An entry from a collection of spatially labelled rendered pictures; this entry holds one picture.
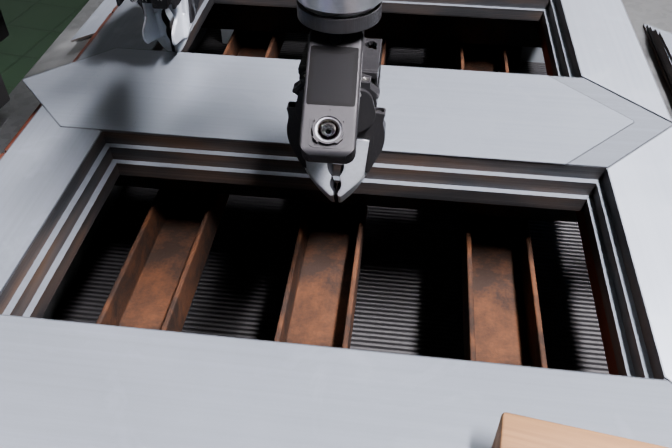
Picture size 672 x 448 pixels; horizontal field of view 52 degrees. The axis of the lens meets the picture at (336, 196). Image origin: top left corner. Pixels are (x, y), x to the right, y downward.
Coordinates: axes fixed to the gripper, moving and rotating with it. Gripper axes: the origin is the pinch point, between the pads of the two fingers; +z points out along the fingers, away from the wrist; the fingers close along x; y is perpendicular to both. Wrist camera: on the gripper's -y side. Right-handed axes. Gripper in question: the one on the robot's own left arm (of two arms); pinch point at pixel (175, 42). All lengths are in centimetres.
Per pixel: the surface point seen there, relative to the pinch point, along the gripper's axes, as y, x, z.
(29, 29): -154, -120, 89
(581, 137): 14, 51, 1
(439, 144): 17.3, 35.2, 0.6
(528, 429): 54, 41, -5
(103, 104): 14.2, -4.7, 0.6
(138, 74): 7.2, -2.7, 0.6
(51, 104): 14.9, -10.8, 0.6
